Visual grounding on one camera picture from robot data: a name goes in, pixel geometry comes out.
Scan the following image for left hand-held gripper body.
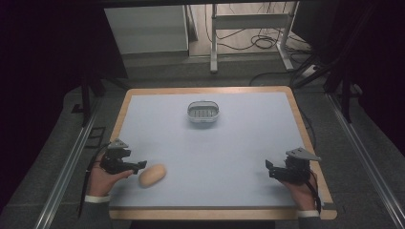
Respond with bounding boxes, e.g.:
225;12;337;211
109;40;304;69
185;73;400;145
99;137;136;176

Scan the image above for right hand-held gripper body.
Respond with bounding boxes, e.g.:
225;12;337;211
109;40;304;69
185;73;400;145
268;147;322;186

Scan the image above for tan bread roll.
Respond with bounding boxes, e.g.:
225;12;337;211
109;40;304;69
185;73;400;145
138;163;167;189

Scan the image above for person's left hand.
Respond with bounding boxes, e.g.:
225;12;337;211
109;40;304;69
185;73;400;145
86;154;135;198

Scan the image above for person's right hand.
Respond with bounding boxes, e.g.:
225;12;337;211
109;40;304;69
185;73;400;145
280;169;319;212

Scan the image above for light blue table mat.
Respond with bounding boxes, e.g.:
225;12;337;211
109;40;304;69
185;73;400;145
109;92;326;209

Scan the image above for black metal stand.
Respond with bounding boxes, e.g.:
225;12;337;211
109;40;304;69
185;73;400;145
323;63;361;124
71;74;106;128

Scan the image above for grey cabinet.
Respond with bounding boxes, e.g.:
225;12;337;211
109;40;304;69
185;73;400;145
104;5;190;55

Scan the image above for white metal stand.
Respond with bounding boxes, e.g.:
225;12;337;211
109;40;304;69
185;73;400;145
209;1;300;74

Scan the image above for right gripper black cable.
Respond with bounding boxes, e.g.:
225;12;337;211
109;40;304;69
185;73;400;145
307;171;323;215

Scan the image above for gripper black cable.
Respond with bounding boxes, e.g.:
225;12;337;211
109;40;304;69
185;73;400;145
77;142;111;219
307;171;323;215

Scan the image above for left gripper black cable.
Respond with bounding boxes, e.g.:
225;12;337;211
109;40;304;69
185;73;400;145
77;142;111;219

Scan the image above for aluminium rail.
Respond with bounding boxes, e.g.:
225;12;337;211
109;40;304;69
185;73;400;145
328;94;405;229
32;98;102;229

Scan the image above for black floor cables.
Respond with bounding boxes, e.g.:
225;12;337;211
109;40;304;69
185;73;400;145
203;2;316;87

